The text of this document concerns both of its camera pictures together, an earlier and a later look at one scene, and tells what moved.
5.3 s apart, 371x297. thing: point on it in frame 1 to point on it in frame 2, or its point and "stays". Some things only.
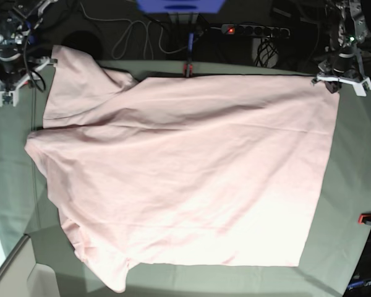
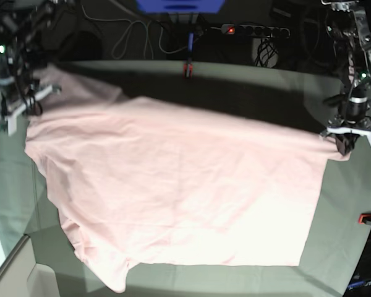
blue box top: x=180 y=6 stays
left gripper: x=8 y=74 to x=28 y=100
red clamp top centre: x=187 y=70 stays
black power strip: x=276 y=31 stays
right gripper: x=333 y=80 to x=346 y=133
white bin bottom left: x=20 y=275 stays
